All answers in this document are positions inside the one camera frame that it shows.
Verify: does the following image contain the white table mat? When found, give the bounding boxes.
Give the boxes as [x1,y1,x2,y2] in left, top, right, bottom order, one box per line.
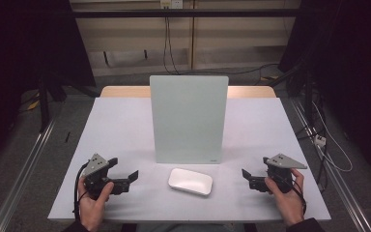
[47,97,332,223]

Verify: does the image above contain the pale green glass whiteboard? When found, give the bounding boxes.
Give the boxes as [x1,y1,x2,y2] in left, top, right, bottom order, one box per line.
[149,74,230,165]

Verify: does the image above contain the black curtain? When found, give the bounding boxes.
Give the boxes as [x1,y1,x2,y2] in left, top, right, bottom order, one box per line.
[277,0,371,177]
[0,0,97,175]

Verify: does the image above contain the metal floor rail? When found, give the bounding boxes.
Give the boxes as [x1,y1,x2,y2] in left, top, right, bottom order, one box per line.
[289,97,371,232]
[0,118,58,232]

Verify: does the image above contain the black hanging cables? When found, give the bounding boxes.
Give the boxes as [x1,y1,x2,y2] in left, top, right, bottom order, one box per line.
[162,15,182,76]

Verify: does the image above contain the person's left hand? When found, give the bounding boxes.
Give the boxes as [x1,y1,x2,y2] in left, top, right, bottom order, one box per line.
[77,176,115,232]

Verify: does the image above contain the black metal stand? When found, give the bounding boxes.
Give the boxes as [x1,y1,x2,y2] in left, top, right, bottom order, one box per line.
[37,72,52,133]

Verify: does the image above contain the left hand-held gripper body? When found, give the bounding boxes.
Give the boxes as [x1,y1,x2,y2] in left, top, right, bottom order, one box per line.
[82,153,117,201]

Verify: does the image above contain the white cable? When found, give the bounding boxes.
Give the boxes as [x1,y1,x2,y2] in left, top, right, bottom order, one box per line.
[311,101,354,173]

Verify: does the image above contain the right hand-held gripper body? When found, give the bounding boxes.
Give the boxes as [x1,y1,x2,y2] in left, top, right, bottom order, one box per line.
[262,153,308,195]

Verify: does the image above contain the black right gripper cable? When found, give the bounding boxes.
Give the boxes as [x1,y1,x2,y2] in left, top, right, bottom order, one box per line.
[291,178,307,217]

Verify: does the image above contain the white wall socket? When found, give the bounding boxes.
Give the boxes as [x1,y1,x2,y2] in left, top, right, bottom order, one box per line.
[159,0,185,10]

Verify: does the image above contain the white power strip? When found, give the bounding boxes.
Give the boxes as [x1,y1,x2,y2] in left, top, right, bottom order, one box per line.
[314,133,328,148]

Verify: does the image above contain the black floor cable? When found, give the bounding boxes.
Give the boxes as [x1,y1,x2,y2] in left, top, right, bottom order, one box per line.
[177,63,280,77]

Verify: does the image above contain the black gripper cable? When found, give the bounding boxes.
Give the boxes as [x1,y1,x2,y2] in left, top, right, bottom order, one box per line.
[72,162,89,221]
[291,178,307,217]

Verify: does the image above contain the person's right hand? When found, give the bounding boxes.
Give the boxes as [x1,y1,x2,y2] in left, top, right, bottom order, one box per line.
[264,167,306,228]

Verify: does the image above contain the black horizontal bar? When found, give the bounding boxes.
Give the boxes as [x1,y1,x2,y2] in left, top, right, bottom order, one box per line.
[71,9,303,19]

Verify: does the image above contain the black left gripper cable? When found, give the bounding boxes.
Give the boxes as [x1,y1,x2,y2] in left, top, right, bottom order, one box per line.
[72,162,89,221]

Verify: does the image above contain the white board eraser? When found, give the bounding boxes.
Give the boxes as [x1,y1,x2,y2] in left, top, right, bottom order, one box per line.
[167,167,214,197]

